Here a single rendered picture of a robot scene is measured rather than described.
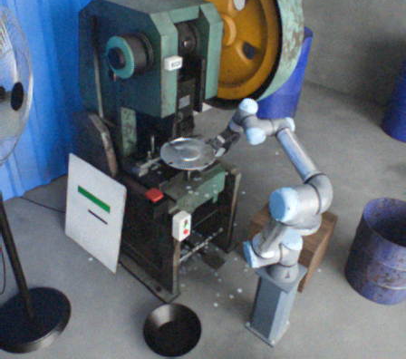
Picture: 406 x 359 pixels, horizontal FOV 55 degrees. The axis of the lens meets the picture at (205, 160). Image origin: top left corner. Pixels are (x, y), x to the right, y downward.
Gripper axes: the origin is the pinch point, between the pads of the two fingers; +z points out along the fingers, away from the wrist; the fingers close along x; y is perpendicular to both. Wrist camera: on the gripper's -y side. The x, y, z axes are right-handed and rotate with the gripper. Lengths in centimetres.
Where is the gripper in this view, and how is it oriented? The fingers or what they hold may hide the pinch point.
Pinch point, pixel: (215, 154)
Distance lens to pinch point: 189.4
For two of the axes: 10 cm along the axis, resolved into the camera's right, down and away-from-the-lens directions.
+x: -6.8, -7.0, 2.1
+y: 6.2, -4.1, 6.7
